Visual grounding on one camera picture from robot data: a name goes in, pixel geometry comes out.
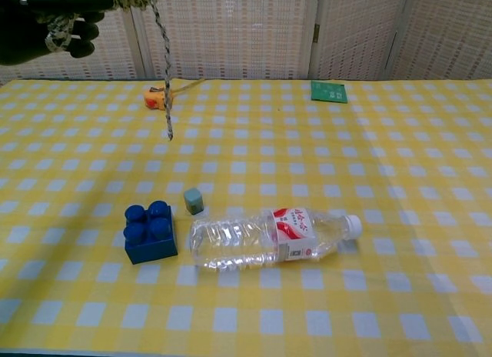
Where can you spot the clear plastic water bottle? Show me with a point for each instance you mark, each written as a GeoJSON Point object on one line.
{"type": "Point", "coordinates": [238, 241]}

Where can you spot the yellow white checked tablecloth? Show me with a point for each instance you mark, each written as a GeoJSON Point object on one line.
{"type": "Point", "coordinates": [346, 180]}

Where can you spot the small grey-green cube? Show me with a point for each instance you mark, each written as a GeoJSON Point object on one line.
{"type": "Point", "coordinates": [193, 201]}

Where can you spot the orange tape measure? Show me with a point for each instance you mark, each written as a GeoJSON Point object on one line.
{"type": "Point", "coordinates": [155, 99]}

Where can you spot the brass screen hinge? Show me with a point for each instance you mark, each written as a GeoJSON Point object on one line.
{"type": "Point", "coordinates": [317, 32]}

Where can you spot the woven folding screen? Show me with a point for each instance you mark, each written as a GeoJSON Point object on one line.
{"type": "Point", "coordinates": [250, 34]}

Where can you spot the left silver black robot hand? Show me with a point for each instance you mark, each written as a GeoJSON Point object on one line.
{"type": "Point", "coordinates": [23, 30]}

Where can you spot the green paper packet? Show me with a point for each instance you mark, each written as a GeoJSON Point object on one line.
{"type": "Point", "coordinates": [328, 91]}

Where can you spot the blue toy building block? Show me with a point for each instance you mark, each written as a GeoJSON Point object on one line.
{"type": "Point", "coordinates": [151, 247]}

